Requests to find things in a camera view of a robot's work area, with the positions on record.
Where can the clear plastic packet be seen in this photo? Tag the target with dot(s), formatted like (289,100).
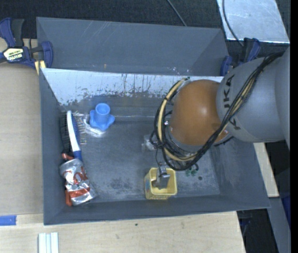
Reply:
(95,131)

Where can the crushed silver and red can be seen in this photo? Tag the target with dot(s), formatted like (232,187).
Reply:
(76,183)

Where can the yellow open box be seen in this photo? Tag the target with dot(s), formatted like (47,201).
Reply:
(153,191)

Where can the blue and white hairbrush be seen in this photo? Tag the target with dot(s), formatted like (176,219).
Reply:
(73,130)

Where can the grey metal bin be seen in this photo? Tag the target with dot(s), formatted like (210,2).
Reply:
(128,151)

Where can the pale wood board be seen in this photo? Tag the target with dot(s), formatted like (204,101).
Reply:
(14,141)

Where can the blue plastic star-base cup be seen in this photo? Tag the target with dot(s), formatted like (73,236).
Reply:
(102,115)

